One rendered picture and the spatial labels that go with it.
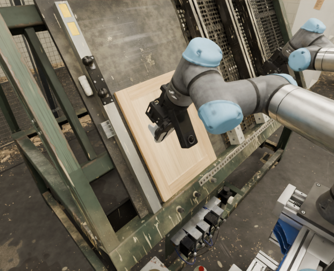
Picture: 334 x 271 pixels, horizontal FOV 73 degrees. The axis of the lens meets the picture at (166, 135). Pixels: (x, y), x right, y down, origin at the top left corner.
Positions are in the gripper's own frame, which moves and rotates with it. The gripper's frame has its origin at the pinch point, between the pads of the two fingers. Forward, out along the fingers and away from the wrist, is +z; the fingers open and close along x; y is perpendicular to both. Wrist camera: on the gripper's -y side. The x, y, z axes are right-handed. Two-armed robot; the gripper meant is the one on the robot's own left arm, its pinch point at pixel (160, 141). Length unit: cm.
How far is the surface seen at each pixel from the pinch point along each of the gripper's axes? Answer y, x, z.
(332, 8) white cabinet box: 50, -414, 30
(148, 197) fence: -9.1, -1.5, 38.5
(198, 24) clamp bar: 48, -72, 3
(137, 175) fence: 0.8, -1.5, 32.9
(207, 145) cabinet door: -6, -49, 39
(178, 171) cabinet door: -7.6, -24.3, 40.6
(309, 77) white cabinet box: -4, -414, 122
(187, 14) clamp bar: 57, -71, 3
